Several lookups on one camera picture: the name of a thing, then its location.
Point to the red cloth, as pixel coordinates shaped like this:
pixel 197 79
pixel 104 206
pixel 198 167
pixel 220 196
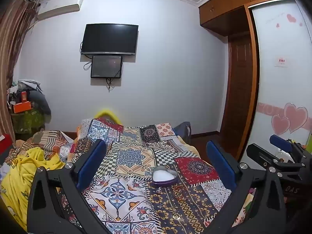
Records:
pixel 4 143

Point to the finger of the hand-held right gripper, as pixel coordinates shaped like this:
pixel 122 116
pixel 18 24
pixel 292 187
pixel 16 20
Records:
pixel 280 141
pixel 263 156

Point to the brown wooden door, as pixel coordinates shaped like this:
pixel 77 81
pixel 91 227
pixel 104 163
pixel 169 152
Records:
pixel 237 90

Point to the yellow blanket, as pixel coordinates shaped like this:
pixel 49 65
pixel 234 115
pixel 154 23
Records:
pixel 22 175

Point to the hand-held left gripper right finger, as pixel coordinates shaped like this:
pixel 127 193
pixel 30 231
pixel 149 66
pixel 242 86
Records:
pixel 219 167

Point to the purple heart-shaped tin box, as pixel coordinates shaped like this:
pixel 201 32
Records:
pixel 163 175

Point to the small black wall monitor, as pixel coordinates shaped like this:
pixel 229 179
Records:
pixel 106 66

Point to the green patterned cloth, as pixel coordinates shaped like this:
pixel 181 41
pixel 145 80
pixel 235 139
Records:
pixel 28 123

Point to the pile of clothes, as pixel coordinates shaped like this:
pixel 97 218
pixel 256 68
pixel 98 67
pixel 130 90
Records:
pixel 34 90

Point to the dark blue bag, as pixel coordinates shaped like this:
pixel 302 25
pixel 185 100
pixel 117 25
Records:
pixel 182 130

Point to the small red box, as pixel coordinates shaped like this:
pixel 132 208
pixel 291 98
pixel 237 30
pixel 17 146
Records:
pixel 24 97

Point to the white paper label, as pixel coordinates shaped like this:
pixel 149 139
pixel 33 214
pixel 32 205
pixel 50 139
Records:
pixel 281 61

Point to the brown striped curtain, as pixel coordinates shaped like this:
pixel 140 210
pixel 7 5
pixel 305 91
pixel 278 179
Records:
pixel 13 46

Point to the striped orange blanket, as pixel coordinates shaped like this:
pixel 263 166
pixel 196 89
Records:
pixel 46 139

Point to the white air conditioner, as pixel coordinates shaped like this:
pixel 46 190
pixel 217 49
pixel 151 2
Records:
pixel 59 6

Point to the patchwork printed blanket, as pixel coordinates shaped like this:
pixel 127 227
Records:
pixel 136 156

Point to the orange box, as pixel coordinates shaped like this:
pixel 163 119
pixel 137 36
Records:
pixel 22 107

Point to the yellow curved object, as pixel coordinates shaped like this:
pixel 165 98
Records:
pixel 107 114

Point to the black wall television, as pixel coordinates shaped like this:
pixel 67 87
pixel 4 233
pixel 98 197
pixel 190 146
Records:
pixel 109 39

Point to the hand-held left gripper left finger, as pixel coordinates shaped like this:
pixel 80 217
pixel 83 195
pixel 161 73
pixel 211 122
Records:
pixel 91 162

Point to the wooden overhead cabinet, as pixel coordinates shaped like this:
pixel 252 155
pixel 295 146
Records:
pixel 226 2

